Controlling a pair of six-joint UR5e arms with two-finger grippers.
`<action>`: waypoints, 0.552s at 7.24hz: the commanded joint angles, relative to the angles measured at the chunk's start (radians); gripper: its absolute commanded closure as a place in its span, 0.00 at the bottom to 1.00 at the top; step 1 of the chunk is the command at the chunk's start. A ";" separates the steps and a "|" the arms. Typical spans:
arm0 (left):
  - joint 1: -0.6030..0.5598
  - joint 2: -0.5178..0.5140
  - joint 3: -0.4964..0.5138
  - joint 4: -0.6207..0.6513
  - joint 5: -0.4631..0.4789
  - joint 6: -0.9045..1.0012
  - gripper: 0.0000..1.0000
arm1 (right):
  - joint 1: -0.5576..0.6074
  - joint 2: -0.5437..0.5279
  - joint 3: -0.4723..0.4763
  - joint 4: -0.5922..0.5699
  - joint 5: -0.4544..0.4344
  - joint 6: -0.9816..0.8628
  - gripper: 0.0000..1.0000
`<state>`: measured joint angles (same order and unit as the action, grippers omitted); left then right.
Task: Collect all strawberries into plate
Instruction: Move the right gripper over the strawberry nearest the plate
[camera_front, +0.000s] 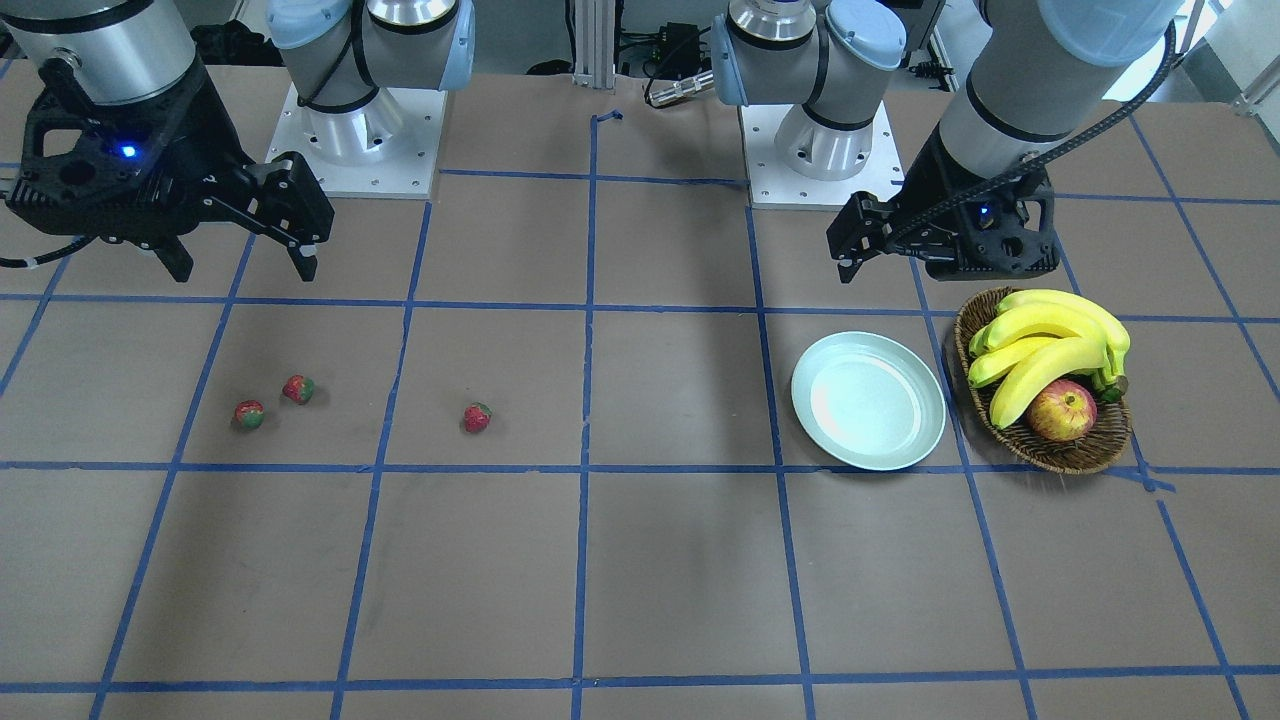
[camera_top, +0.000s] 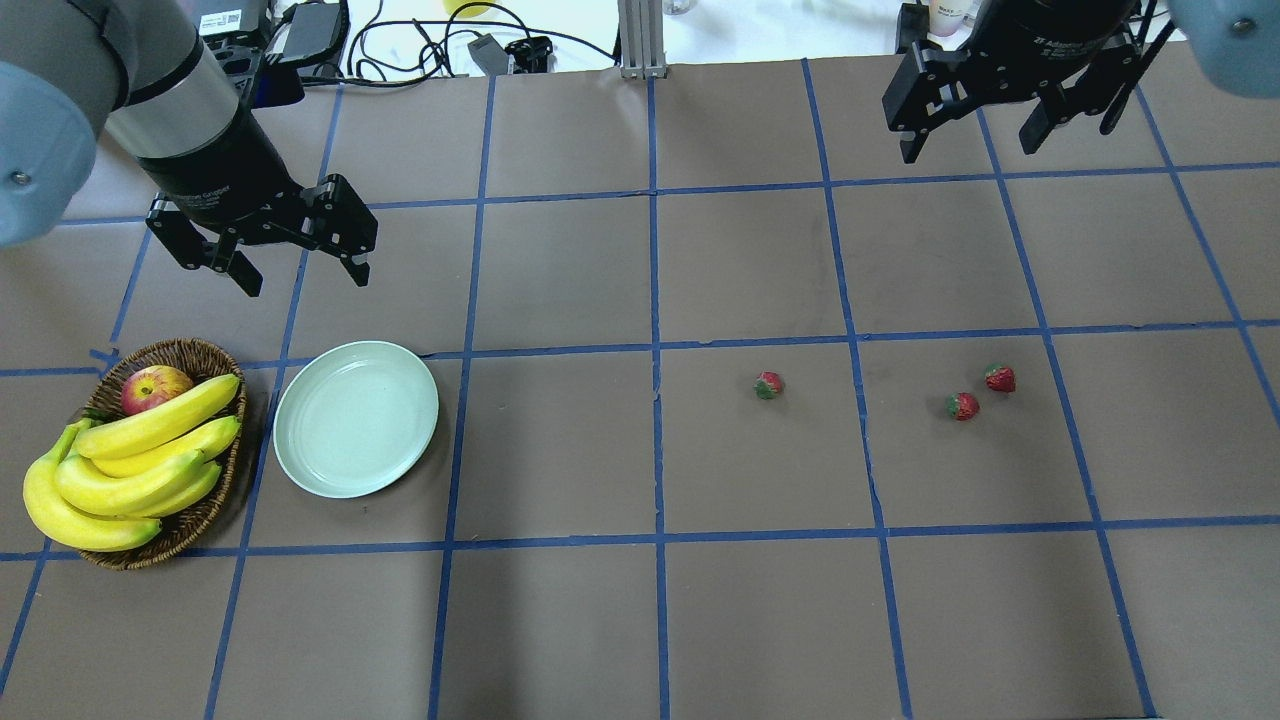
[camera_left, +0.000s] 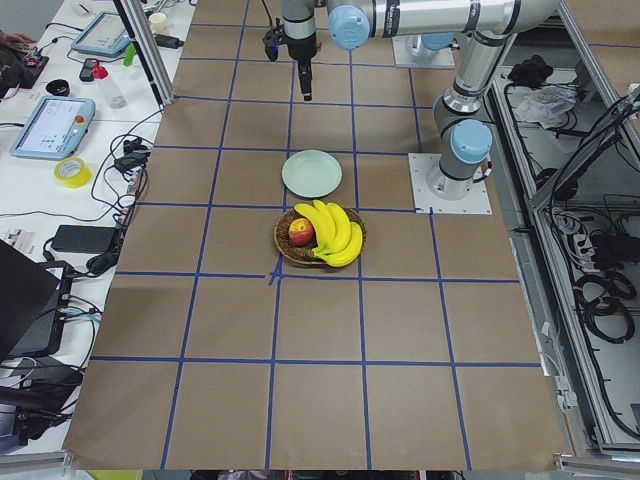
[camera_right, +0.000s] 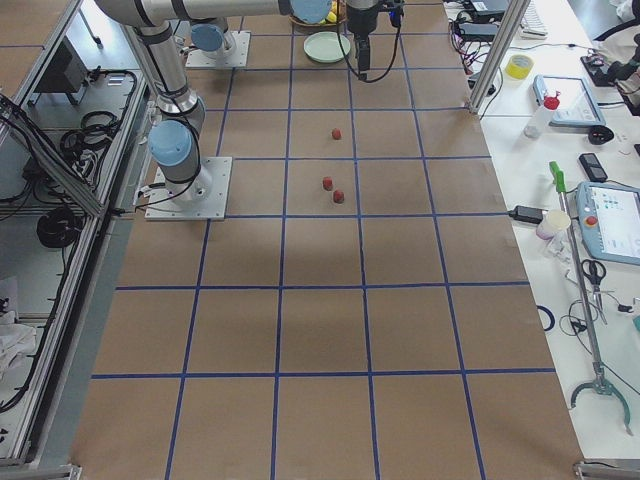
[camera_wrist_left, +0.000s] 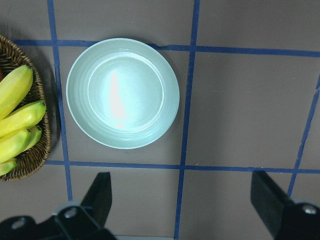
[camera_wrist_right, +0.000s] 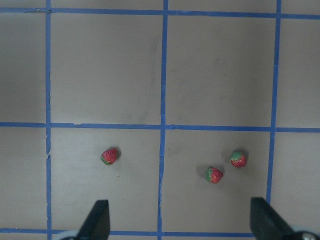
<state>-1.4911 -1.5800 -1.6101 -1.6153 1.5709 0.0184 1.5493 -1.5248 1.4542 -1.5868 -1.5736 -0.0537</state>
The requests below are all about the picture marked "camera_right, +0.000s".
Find teach pendant far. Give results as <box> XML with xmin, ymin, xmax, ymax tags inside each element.
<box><xmin>532</xmin><ymin>74</ymin><xmax>606</xmax><ymax>128</ymax></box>

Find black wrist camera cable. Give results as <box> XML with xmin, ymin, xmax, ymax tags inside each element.
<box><xmin>335</xmin><ymin>19</ymin><xmax>404</xmax><ymax>84</ymax></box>

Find light green plate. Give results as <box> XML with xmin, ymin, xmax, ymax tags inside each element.
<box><xmin>303</xmin><ymin>31</ymin><xmax>351</xmax><ymax>64</ymax></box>

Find yellow tape roll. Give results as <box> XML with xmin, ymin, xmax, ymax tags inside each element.
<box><xmin>504</xmin><ymin>54</ymin><xmax>534</xmax><ymax>80</ymax></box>

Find long reach grabber tool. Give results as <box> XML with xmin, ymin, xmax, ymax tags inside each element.
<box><xmin>548</xmin><ymin>160</ymin><xmax>635</xmax><ymax>435</ymax></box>

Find black monitor box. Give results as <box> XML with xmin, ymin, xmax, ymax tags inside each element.
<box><xmin>29</xmin><ymin>37</ymin><xmax>89</xmax><ymax>105</ymax></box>

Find yellow banana bunch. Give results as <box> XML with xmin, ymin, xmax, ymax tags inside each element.
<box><xmin>320</xmin><ymin>0</ymin><xmax>347</xmax><ymax>25</ymax></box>

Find teach pendant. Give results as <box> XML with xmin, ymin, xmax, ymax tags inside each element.
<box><xmin>576</xmin><ymin>182</ymin><xmax>639</xmax><ymax>265</ymax></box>
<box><xmin>532</xmin><ymin>74</ymin><xmax>606</xmax><ymax>128</ymax></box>

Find coiled black cables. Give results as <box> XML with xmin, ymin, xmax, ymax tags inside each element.
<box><xmin>59</xmin><ymin>109</ymin><xmax>124</xmax><ymax>166</ymax></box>

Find aluminium frame post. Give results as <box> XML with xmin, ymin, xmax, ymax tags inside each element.
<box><xmin>468</xmin><ymin>0</ymin><xmax>530</xmax><ymax>114</ymax></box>

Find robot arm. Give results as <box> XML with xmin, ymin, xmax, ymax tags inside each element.
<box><xmin>96</xmin><ymin>1</ymin><xmax>339</xmax><ymax>201</ymax></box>
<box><xmin>190</xmin><ymin>17</ymin><xmax>236</xmax><ymax>58</ymax></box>

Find paper cup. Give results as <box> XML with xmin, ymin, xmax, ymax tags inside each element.
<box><xmin>535</xmin><ymin>210</ymin><xmax>571</xmax><ymax>240</ymax></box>

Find blue tape roll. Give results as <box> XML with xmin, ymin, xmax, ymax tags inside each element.
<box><xmin>536</xmin><ymin>305</ymin><xmax>556</xmax><ymax>332</ymax></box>

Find red cap squeeze bottle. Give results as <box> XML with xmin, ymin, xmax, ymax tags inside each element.
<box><xmin>523</xmin><ymin>92</ymin><xmax>560</xmax><ymax>139</ymax></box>

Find wicker fruit basket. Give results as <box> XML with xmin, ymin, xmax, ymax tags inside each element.
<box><xmin>289</xmin><ymin>13</ymin><xmax>347</xmax><ymax>28</ymax></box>

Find black handled scissors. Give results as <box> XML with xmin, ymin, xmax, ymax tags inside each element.
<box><xmin>581</xmin><ymin>259</ymin><xmax>607</xmax><ymax>324</ymax></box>

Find teach pendant near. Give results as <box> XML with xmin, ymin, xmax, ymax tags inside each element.
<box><xmin>576</xmin><ymin>182</ymin><xmax>639</xmax><ymax>265</ymax></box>

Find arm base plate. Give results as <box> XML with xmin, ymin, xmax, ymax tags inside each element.
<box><xmin>186</xmin><ymin>30</ymin><xmax>251</xmax><ymax>70</ymax></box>
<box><xmin>145</xmin><ymin>157</ymin><xmax>233</xmax><ymax>221</ymax></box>

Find black power adapter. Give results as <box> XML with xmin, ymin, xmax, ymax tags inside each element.
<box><xmin>508</xmin><ymin>205</ymin><xmax>545</xmax><ymax>225</ymax></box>

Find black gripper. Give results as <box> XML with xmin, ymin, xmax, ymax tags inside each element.
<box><xmin>347</xmin><ymin>0</ymin><xmax>378</xmax><ymax>70</ymax></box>

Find black power brick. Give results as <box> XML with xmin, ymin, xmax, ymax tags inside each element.
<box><xmin>456</xmin><ymin>23</ymin><xmax>499</xmax><ymax>42</ymax></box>

